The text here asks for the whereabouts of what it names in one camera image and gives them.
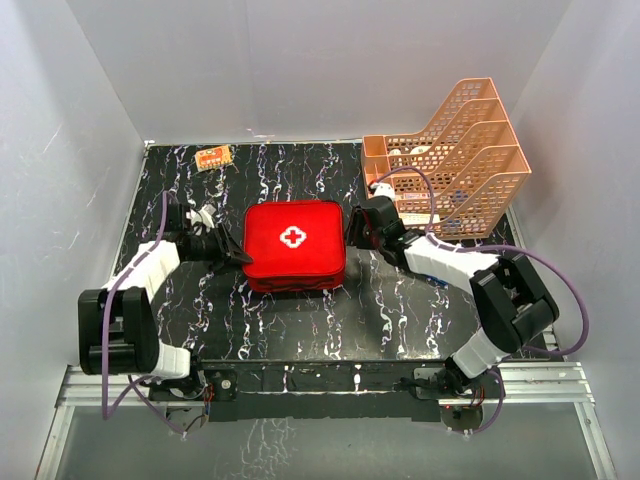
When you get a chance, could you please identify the blue stapler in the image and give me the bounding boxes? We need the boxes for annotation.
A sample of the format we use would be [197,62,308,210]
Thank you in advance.
[430,277,448,287]

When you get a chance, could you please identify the orange mesh file organizer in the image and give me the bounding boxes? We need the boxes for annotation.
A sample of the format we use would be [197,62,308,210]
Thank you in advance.
[361,77,532,240]

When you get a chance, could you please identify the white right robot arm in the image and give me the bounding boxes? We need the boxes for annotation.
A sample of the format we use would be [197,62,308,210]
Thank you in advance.
[345,196,559,397]

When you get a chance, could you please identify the orange snack packet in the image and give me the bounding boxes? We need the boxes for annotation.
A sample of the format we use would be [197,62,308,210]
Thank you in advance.
[194,145,233,172]

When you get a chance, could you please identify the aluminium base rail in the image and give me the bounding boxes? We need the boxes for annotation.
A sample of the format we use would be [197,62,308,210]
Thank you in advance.
[36,362,616,479]

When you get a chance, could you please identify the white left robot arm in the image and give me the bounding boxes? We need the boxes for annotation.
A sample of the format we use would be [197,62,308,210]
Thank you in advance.
[78,197,252,399]

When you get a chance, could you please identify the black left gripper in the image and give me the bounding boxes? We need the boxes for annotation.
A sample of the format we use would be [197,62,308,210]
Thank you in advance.
[186,224,253,275]

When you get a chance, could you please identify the red black medicine case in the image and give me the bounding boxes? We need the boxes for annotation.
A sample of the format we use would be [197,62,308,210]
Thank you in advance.
[243,200,346,293]

